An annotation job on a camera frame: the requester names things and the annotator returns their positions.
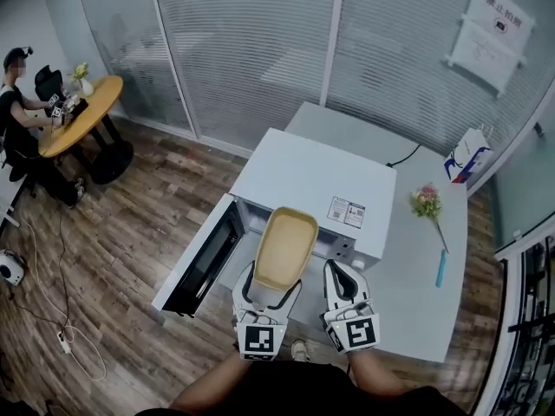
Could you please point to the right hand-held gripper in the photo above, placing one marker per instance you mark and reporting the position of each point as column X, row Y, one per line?
column 355, row 329

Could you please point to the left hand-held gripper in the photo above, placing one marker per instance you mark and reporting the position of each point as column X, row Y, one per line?
column 260, row 339

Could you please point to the yellow rectangular container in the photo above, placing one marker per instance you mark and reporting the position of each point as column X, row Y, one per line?
column 286, row 249

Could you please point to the white microwave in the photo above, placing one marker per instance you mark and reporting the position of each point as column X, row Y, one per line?
column 312, row 176

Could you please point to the person's right forearm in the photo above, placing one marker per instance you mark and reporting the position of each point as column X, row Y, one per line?
column 373, row 371

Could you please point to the person's left forearm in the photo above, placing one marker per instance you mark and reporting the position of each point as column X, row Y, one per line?
column 217, row 384

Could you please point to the person's white shoe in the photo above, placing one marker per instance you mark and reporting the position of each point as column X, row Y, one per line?
column 300, row 350

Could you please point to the light blue stick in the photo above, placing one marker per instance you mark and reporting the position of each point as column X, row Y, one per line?
column 441, row 268

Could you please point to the person's black clothing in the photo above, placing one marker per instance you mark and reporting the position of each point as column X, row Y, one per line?
column 299, row 392

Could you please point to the pink and yellow flower bouquet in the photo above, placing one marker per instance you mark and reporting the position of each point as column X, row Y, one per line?
column 427, row 204

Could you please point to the white paper bag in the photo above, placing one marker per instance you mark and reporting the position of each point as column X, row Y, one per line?
column 466, row 158

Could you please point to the black metal shelf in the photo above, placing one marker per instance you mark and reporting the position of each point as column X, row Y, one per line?
column 526, row 332

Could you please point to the white power strip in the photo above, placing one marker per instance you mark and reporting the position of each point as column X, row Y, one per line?
column 64, row 341

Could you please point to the round wooden table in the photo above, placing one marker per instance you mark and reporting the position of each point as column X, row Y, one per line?
column 93, row 111

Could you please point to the white round floor device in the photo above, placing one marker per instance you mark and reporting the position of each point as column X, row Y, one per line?
column 11, row 269

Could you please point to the white paper sign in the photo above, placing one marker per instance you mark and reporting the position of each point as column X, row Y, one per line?
column 505, row 11
column 483, row 54

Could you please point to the white side bench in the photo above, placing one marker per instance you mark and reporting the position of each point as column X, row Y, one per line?
column 8, row 193

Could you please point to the white vase with flowers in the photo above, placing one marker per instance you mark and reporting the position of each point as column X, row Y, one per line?
column 82, row 80

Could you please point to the black office chair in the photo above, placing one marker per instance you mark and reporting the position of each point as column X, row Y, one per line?
column 48, row 80

